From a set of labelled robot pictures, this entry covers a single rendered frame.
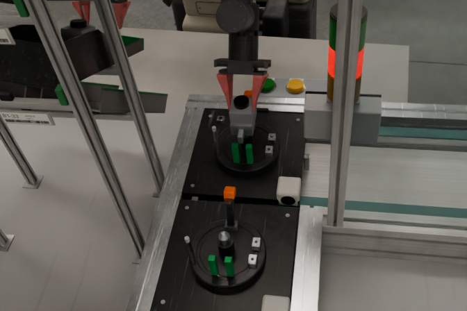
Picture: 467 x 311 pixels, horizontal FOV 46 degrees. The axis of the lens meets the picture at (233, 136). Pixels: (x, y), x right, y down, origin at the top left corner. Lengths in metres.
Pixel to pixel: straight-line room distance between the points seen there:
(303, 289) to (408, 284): 0.23
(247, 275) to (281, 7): 1.16
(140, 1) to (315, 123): 2.68
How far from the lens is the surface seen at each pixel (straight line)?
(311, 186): 1.19
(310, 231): 1.08
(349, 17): 0.74
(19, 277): 1.27
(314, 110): 0.88
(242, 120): 1.07
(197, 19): 1.85
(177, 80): 1.54
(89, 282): 1.21
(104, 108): 1.03
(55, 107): 0.88
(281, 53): 1.58
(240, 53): 1.04
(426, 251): 1.14
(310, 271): 1.03
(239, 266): 1.00
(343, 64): 0.77
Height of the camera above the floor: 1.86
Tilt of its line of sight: 47 degrees down
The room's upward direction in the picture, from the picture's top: 8 degrees counter-clockwise
